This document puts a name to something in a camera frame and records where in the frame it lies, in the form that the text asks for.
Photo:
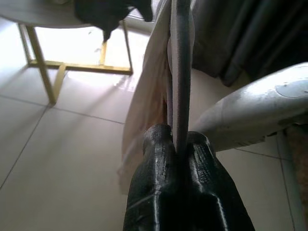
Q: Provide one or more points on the round white table gold legs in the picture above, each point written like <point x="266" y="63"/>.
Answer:
<point x="36" y="14"/>

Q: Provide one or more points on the grey plastic hanger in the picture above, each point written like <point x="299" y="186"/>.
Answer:
<point x="181" y="72"/>

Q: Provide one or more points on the white printed cloth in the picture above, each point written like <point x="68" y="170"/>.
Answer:
<point x="149" y="72"/>

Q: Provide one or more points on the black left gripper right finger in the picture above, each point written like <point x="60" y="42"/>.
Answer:
<point x="211" y="192"/>

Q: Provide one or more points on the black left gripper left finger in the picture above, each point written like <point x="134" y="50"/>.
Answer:
<point x="149" y="180"/>

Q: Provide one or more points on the dark grey curtain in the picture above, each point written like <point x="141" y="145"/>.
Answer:
<point x="252" y="36"/>

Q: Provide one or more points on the silver robot left leg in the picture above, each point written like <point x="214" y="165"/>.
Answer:
<point x="252" y="108"/>

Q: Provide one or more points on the black crumpled cloth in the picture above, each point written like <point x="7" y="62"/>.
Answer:
<point x="108" y="12"/>

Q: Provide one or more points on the brown floor rug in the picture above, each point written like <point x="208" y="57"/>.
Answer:
<point x="300" y="180"/>

